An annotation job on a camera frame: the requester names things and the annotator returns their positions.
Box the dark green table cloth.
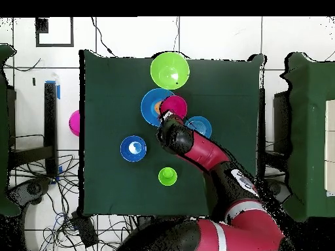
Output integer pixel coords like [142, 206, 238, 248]
[79, 49, 265, 219]

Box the large light blue bowl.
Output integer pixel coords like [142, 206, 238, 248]
[140, 88, 175, 128]

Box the black power strip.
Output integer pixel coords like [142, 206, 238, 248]
[71, 211, 99, 248]

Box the white box stack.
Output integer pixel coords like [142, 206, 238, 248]
[325, 99, 335, 197]

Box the black cable with plug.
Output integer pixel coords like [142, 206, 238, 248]
[91, 17, 116, 58]

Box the black metal stand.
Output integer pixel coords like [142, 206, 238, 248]
[7, 81, 59, 181]

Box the magenta bowl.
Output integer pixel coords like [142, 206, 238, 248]
[68, 109, 80, 137]

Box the small light blue bowl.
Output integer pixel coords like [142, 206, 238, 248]
[184, 116, 213, 139]

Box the neighbouring green table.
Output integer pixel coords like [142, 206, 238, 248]
[279, 52, 335, 222]
[0, 43, 22, 218]

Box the floor cable tangle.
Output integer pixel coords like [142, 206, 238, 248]
[39, 154, 134, 251]

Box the small pink bowl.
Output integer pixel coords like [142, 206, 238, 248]
[159, 95, 188, 120]

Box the black square frame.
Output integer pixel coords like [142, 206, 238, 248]
[35, 17, 75, 48]

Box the black pedestal leg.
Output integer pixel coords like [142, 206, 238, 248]
[7, 177, 51, 207]
[264, 177, 292, 207]

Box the large green bowl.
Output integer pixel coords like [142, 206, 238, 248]
[150, 51, 190, 90]

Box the small dark blue bowl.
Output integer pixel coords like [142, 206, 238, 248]
[120, 135, 148, 163]

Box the green cup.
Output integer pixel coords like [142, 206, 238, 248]
[158, 167, 178, 187]

